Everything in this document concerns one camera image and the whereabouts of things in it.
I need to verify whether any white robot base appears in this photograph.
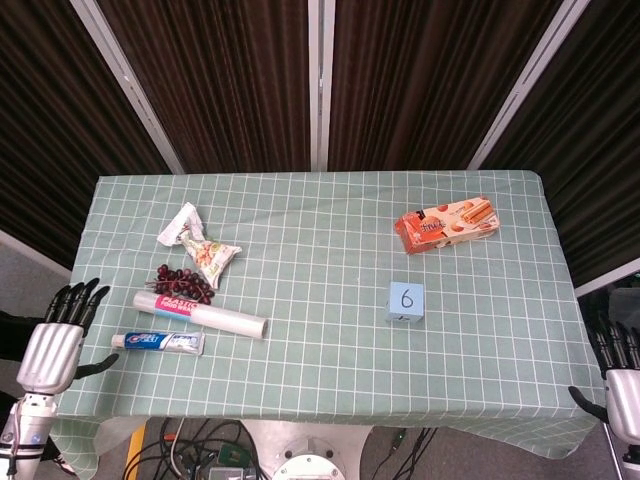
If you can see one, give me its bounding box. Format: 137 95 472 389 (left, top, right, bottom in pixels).
239 418 374 480

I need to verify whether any crumpled snack bag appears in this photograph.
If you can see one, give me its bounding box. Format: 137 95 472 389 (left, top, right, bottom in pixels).
157 201 243 290

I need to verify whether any blue white toothpaste tube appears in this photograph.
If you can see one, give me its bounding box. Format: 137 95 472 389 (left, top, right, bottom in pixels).
110 330 206 357

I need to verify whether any brown ribbed partition panel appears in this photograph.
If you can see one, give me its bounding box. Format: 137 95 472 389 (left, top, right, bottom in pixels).
482 0 640 289
94 0 312 174
327 0 566 172
0 0 171 271

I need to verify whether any white cable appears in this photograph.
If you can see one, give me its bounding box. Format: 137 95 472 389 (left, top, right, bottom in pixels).
168 418 187 474

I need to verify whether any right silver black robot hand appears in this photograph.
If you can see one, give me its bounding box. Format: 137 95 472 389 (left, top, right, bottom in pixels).
568 312 640 441

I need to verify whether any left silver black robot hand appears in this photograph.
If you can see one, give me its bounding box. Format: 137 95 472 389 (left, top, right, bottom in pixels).
15 278 120 396

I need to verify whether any green checked tablecloth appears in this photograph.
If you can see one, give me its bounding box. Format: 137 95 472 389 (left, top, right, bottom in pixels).
49 169 599 466

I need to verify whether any orange biscuit box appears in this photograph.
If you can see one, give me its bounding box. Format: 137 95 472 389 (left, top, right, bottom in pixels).
394 194 501 256

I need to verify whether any white partition base rail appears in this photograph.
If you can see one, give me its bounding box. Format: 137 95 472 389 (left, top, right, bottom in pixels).
0 228 72 279
573 269 640 299

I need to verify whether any light blue numbered cube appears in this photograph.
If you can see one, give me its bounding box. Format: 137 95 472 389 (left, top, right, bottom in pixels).
385 280 427 323

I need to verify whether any yellow strip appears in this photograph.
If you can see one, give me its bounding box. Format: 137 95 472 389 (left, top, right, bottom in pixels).
124 419 148 472

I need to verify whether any black cable bundle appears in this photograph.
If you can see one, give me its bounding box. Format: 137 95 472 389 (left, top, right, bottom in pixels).
122 418 264 480
372 427 437 480

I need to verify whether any white partition post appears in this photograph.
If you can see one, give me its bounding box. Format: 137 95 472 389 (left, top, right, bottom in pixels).
467 0 594 170
307 0 336 172
69 0 185 175

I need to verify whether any plastic food wrap roll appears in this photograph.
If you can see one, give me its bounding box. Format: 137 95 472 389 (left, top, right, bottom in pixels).
132 291 270 340

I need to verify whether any dark red grape bunch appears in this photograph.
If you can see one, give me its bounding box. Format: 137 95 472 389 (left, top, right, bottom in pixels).
145 263 216 305

